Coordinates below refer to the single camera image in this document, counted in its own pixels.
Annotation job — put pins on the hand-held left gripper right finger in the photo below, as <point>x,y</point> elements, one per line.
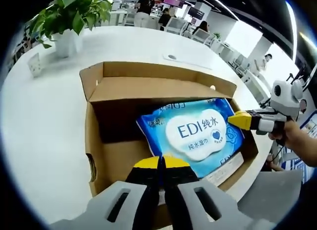
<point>178,190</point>

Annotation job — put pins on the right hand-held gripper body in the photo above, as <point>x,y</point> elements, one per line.
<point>286,98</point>

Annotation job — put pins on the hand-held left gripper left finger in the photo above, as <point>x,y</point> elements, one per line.
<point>141,190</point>

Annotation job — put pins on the brown cardboard shoe box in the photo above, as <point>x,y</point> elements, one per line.
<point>119,160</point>

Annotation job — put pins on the light blue wet wipes pack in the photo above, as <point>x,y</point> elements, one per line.
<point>193,133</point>

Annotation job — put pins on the person's right hand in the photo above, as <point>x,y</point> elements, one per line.
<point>288,134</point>

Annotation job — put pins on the white office chair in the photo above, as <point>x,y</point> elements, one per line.
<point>175,25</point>
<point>201,38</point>

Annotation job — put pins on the small white cube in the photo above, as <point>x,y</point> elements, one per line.
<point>34,65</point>

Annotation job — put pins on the potted green plant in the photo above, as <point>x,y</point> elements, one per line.
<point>71,14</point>

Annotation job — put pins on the dark wall screen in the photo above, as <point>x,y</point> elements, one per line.
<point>196,13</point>

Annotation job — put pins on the purple wall screen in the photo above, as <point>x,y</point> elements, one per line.
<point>174,1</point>

